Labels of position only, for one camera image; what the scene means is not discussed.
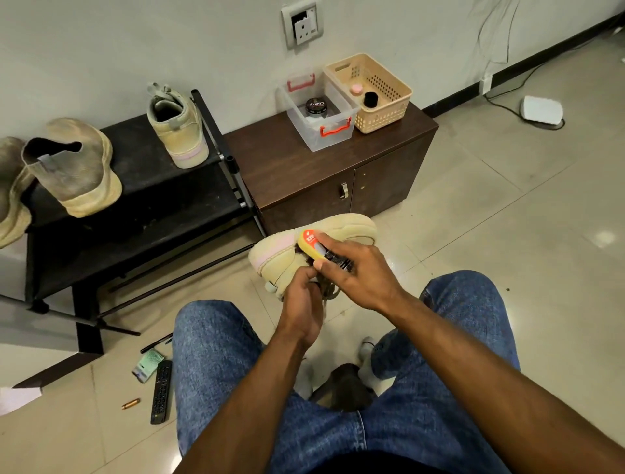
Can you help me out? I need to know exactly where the person's left hand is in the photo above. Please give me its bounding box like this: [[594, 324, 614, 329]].
[[273, 266, 326, 353]]

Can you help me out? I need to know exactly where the person's right hand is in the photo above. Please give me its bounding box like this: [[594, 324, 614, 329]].
[[312, 232, 410, 316]]

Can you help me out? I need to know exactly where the pale green lace-up shoe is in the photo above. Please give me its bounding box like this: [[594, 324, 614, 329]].
[[247, 213, 378, 300], [146, 82, 210, 170]]

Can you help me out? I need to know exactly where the black orange shoe brush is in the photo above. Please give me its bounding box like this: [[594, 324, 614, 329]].
[[296, 227, 355, 277]]

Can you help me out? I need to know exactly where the clear plastic storage box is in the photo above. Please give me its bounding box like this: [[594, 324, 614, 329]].
[[279, 71, 359, 152]]

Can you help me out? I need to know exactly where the beige plastic basket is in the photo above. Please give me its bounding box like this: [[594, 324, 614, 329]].
[[323, 53, 413, 135]]

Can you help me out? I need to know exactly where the worn tan slip-on shoe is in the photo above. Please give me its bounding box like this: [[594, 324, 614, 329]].
[[21, 118, 124, 219], [0, 137, 35, 249]]

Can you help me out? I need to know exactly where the person's right forearm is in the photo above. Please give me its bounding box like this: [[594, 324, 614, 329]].
[[385, 291, 625, 474]]

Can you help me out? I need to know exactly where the person's left leg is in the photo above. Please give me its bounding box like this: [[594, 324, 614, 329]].
[[173, 299, 357, 474]]

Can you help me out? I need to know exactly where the person's leg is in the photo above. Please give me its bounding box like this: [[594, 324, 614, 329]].
[[354, 270, 521, 474], [173, 299, 357, 474]]

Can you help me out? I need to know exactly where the dark brown wooden cabinet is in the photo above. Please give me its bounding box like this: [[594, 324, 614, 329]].
[[223, 102, 439, 236]]

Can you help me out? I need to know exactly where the person's right leg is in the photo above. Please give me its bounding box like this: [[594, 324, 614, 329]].
[[354, 270, 521, 474]]

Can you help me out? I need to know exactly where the black pen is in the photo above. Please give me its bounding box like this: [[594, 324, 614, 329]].
[[139, 333, 174, 354]]

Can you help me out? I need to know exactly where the black remote control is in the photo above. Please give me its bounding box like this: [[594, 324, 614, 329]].
[[150, 359, 174, 425]]

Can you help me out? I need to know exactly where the green paper packet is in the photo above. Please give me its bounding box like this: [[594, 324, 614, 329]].
[[132, 348, 167, 384]]

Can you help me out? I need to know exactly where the black metal shoe rack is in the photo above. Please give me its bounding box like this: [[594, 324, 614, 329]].
[[0, 89, 267, 387]]

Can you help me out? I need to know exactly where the white router box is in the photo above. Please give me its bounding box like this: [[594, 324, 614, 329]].
[[520, 94, 566, 130]]

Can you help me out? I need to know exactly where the white paper sheet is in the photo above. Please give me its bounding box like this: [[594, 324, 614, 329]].
[[0, 387, 43, 416]]

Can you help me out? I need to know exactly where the white wall socket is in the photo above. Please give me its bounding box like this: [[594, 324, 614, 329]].
[[281, 0, 324, 51]]

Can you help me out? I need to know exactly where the white cable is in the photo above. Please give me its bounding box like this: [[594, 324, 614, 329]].
[[475, 0, 566, 131]]

